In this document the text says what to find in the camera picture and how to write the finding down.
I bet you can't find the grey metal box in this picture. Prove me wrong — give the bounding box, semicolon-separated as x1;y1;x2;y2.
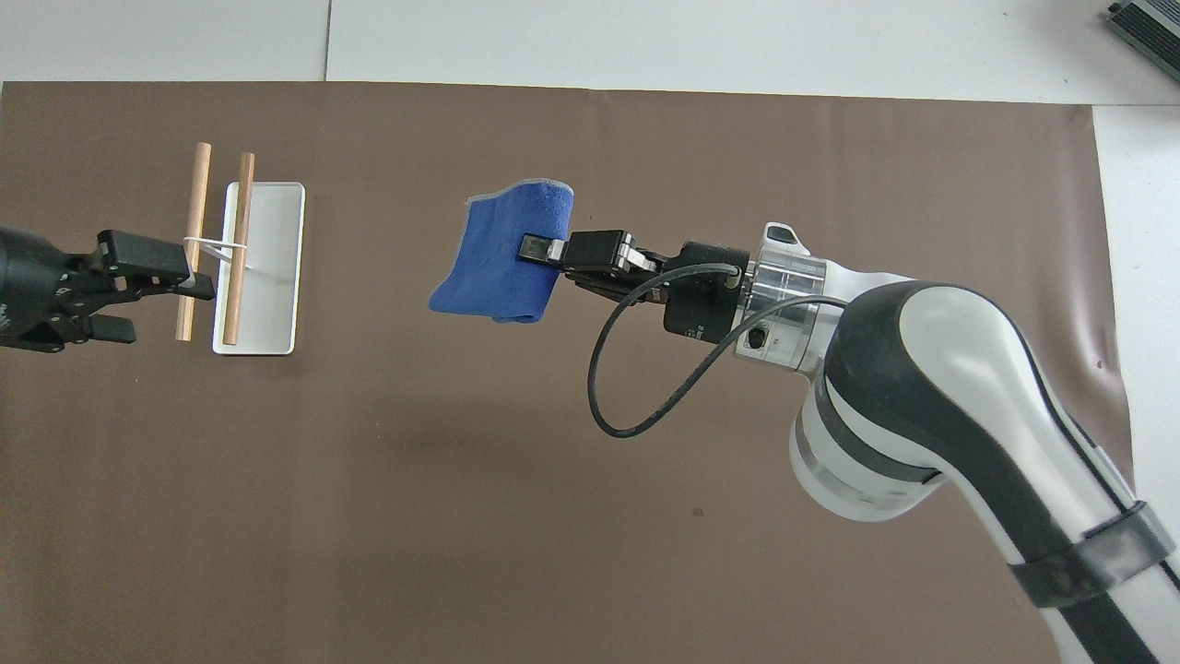
1106;0;1180;59

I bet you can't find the black cable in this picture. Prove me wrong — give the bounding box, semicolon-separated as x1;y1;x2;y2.
587;262;851;440

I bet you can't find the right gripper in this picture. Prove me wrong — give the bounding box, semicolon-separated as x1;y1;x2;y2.
640;240;753;346

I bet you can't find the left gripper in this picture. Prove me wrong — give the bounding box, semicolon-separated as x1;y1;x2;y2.
0;225;217;354

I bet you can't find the white rack with wooden rods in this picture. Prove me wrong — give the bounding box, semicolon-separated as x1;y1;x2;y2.
174;141;307;356

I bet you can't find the blue towel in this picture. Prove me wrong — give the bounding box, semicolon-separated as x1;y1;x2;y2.
428;177;576;326

